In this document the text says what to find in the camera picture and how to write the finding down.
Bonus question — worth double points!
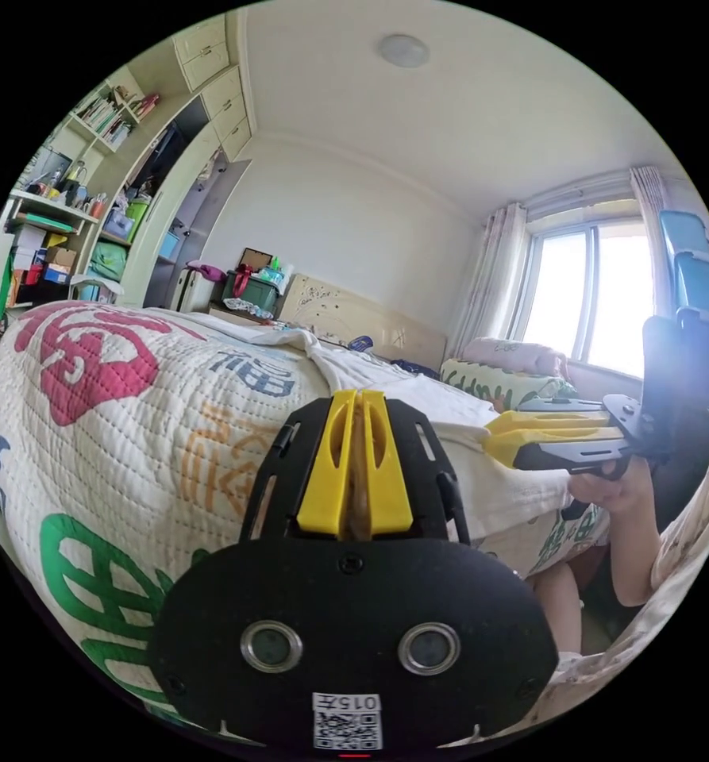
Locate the person's right hand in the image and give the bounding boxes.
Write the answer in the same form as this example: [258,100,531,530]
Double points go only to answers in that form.
[567,455,659,519]

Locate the pink rolled blanket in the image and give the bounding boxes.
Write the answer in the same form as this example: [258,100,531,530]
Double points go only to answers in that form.
[460,335,571,377]

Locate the window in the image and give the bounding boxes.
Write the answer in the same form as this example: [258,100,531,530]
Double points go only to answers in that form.
[508,218,659,379]

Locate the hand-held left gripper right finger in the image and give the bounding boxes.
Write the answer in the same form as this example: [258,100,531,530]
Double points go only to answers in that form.
[362,390,415,532]

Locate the bed with printed quilt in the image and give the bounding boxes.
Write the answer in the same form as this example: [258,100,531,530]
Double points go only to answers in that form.
[0,272,615,713]

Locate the white long sleeve shirt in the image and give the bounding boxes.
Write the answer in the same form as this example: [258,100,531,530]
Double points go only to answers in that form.
[249,325,576,544]

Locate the round ceiling lamp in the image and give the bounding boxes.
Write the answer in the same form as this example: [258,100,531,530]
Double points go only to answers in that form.
[379,33,432,69]

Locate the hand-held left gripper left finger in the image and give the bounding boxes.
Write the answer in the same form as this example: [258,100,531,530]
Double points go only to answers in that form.
[296,390,362,535]

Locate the person's body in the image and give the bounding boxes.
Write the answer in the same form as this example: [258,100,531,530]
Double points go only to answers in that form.
[526,410,709,751]

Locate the cluttered cream shelf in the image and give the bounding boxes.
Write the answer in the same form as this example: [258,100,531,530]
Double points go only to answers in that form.
[0,77,164,310]

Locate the pale patterned curtain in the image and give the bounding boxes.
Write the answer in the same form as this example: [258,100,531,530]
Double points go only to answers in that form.
[446,202,529,360]
[627,165,672,242]

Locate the leaf print pillow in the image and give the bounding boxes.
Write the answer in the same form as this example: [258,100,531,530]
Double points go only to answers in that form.
[439,356,579,413]

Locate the cream built-in cupboard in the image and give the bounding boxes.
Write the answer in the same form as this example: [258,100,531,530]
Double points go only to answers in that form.
[115,14,257,312]

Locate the green storage box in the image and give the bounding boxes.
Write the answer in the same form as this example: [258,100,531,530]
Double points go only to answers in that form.
[220,266,285,315]

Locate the person's right forearm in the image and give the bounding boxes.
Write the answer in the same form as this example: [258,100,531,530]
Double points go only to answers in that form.
[610,502,666,608]

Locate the white suitcase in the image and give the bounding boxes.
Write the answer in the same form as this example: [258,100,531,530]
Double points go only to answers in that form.
[174,266,219,314]

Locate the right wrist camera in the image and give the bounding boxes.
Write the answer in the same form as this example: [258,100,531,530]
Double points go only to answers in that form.
[641,306,709,463]

